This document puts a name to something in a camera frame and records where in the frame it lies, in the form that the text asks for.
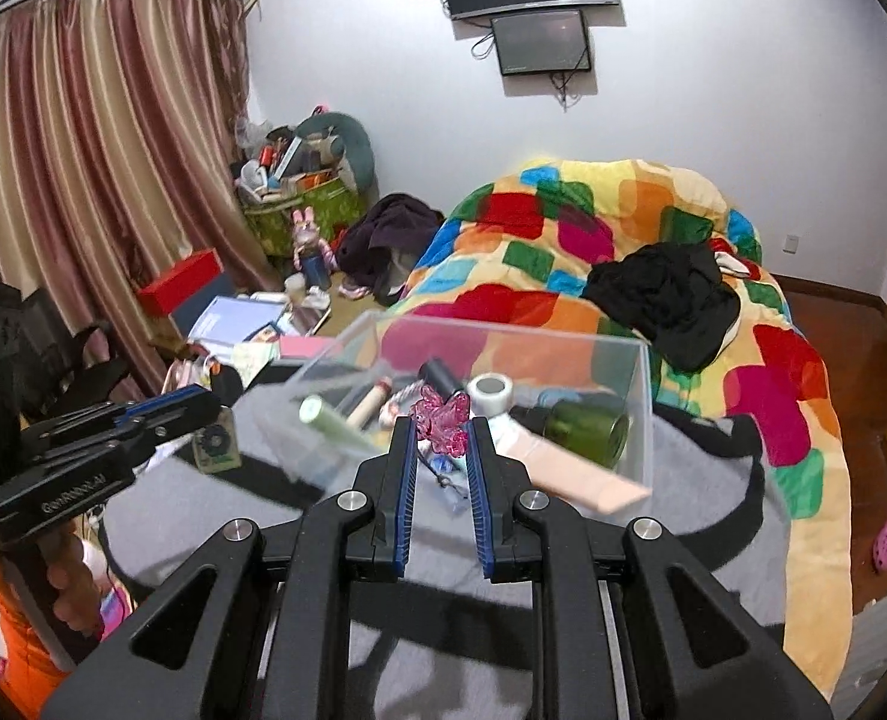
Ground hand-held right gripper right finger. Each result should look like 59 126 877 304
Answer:
465 416 835 720

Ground black clothes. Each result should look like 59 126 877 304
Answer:
580 244 743 374

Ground small wall monitor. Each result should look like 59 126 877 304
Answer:
490 9 593 77

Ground beige tube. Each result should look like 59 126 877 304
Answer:
499 427 653 518

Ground green glass dropper bottle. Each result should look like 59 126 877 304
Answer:
511 399 632 470

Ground small clear box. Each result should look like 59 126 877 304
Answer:
192 406 244 475

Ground dark purple clothes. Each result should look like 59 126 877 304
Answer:
336 193 446 301

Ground clear plastic bin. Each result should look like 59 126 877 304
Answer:
252 309 655 511

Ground green basket of clutter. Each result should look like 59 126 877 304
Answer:
237 176 370 260

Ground beige wooden stick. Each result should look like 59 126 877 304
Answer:
346 379 395 428

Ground person's left hand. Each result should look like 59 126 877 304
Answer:
40 531 107 662

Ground plush bunny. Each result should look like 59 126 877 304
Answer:
291 206 337 292

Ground colourful patchwork blanket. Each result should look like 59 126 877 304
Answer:
379 157 853 698

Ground white tape roll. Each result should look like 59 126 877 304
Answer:
466 373 516 415

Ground light green tube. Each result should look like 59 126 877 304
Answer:
298 394 373 447

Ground pink book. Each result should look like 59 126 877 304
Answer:
278 335 340 361

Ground red box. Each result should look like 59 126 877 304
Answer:
137 249 226 318

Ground pink butterfly hair clip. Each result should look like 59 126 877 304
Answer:
409 386 473 458

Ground grey and black blanket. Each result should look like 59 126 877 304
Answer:
98 382 797 720

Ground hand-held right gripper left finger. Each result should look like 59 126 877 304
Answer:
38 414 418 720

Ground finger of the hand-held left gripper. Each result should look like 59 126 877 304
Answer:
19 384 223 458
0 426 163 535

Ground striped pink curtain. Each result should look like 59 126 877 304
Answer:
0 0 280 406

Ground blue book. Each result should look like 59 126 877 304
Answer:
187 295 295 346

